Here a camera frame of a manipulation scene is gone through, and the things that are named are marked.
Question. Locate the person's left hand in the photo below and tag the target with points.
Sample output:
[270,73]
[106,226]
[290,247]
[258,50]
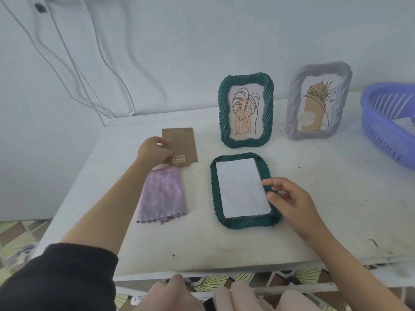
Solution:
[152,155]

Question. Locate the person's right hand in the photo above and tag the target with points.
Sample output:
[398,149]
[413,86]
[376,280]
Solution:
[301,213]

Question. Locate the brown cardboard backing board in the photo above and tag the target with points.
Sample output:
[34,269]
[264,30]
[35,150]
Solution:
[181,142]

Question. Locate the purple cleaning cloth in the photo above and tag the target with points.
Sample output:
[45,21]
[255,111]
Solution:
[162,197]

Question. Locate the purple plastic basket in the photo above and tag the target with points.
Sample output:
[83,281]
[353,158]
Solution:
[385,142]

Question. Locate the person's right forearm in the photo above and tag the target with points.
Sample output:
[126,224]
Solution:
[350,275]

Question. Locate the person's left forearm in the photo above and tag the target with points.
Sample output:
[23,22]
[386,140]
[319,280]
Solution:
[107,210]

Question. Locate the black usb plug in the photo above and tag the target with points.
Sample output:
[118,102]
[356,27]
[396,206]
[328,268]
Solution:
[40,8]

